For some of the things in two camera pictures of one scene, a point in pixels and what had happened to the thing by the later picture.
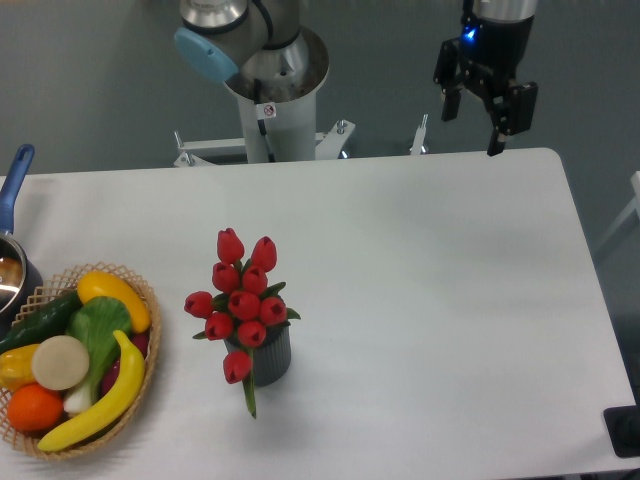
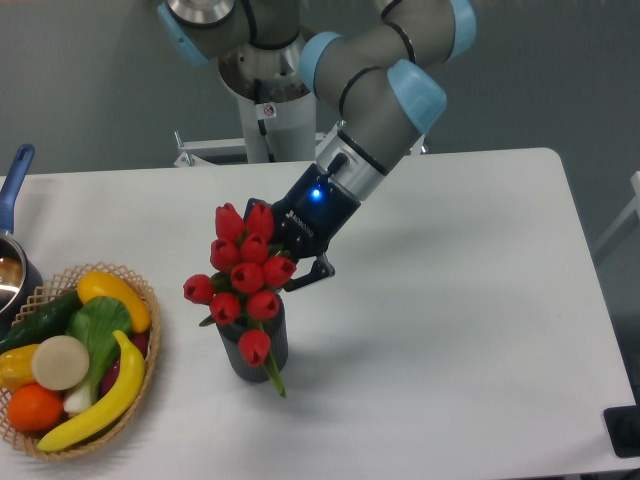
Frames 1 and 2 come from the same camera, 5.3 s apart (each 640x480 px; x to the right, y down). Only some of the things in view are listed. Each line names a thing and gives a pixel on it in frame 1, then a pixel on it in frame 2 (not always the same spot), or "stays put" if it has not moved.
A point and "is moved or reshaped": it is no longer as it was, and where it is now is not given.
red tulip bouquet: x=244 y=304 is moved or reshaped
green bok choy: x=95 y=322 stays put
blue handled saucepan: x=21 y=287 stays put
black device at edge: x=622 y=425 stays put
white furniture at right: x=635 y=204 stays put
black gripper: x=488 y=59 → x=311 y=215
